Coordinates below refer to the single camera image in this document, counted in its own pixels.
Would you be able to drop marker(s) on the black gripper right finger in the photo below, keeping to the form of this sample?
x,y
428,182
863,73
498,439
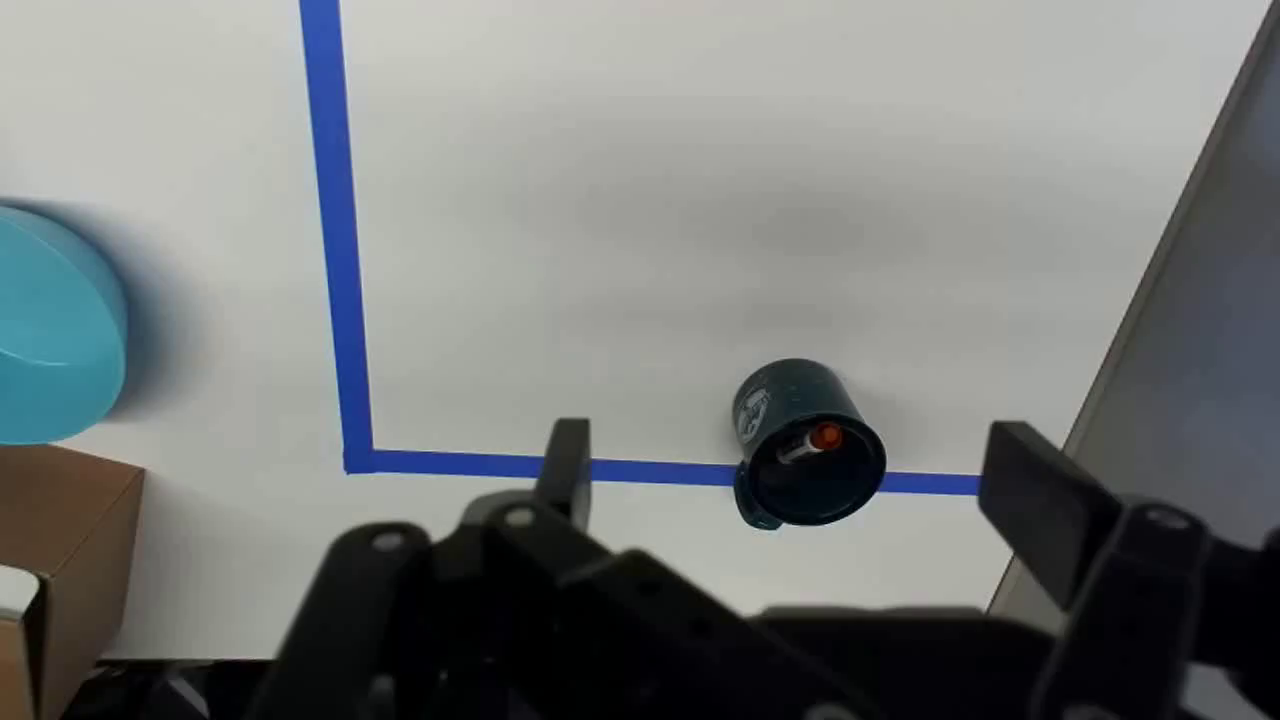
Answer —
x,y
1045,504

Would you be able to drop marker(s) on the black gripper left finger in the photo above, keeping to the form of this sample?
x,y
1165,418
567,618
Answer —
x,y
563,490

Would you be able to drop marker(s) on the red marker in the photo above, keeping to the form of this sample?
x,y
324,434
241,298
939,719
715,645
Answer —
x,y
822,439

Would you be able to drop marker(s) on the dark green mug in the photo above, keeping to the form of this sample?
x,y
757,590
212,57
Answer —
x,y
809,459

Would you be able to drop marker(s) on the brown cardboard box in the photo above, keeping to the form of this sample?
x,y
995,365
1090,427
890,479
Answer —
x,y
67,558

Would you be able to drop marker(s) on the teal round bowl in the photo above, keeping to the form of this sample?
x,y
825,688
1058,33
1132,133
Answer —
x,y
60,328

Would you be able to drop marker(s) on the blue tape line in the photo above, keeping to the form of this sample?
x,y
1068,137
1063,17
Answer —
x,y
605,208

